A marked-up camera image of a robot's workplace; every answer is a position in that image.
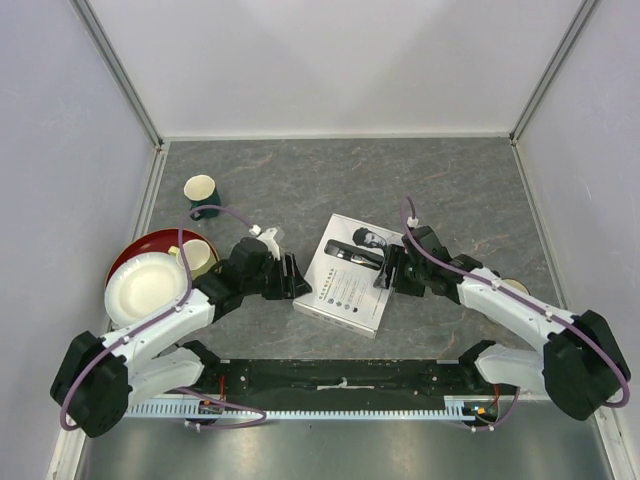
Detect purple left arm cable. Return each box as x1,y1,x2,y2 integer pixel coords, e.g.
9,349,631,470
59,204,271,432

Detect cream paper cup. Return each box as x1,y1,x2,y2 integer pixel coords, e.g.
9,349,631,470
183,174,221,221
183,239,217,280

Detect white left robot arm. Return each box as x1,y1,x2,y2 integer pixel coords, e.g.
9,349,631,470
50,237,312,438

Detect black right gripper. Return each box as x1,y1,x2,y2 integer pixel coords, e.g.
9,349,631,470
373,243,429,297

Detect white plate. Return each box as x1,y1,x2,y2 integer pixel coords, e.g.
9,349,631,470
104,252,187,328

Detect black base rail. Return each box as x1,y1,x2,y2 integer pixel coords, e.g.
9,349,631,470
193,359,516,411

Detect white slotted cable duct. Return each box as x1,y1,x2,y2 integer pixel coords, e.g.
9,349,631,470
125,395,497,421

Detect red round plate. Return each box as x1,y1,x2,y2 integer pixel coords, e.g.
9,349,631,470
105,228,220,284

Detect cream ceramic mug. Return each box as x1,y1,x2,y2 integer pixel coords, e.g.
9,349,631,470
500,278,530,296

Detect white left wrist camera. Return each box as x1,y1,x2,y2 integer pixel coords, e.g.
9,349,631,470
249,224,284,260

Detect white cardboard box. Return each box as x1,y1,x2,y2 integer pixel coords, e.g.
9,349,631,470
293,213,402,338

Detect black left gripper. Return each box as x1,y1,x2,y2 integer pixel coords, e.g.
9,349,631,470
242,252,312,300

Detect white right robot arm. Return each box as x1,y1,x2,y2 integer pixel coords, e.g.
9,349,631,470
365,223,631,420

